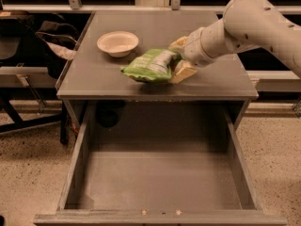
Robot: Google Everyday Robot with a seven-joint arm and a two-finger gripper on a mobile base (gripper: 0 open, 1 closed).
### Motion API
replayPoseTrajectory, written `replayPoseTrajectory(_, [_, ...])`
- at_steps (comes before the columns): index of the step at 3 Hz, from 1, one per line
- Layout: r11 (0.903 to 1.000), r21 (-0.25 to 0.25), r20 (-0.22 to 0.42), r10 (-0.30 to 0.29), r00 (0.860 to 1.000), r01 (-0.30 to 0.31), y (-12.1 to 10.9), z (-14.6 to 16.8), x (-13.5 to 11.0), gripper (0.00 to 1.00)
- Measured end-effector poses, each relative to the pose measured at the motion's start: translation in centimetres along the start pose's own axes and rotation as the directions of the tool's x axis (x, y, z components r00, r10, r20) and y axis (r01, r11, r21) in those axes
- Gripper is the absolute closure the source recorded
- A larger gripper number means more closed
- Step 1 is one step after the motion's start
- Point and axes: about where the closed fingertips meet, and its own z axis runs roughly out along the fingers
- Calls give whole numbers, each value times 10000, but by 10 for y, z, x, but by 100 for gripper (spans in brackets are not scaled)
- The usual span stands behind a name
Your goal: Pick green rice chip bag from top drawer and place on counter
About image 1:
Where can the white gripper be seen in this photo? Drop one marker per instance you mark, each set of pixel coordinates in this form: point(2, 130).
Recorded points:
point(192, 51)

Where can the green rice chip bag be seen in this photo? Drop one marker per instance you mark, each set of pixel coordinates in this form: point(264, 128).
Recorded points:
point(154, 66)

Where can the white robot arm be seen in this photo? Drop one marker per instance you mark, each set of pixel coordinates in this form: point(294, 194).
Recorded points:
point(246, 24)

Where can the grey counter cabinet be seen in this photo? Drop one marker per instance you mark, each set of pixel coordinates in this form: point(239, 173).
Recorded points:
point(95, 75)

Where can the open grey top drawer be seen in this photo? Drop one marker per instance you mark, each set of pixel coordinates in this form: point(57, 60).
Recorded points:
point(161, 165)

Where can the dark bag with white cloth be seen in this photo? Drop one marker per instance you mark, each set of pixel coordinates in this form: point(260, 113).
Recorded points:
point(60, 40)

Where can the white paper bowl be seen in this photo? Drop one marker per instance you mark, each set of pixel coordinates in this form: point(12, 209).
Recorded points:
point(117, 43)

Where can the metal window railing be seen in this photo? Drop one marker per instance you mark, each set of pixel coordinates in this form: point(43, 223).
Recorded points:
point(125, 0)

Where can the black chair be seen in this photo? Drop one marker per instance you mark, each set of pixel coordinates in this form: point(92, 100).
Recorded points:
point(18, 41)

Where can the grey side bench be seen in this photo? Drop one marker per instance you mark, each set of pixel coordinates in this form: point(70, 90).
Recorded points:
point(28, 83)

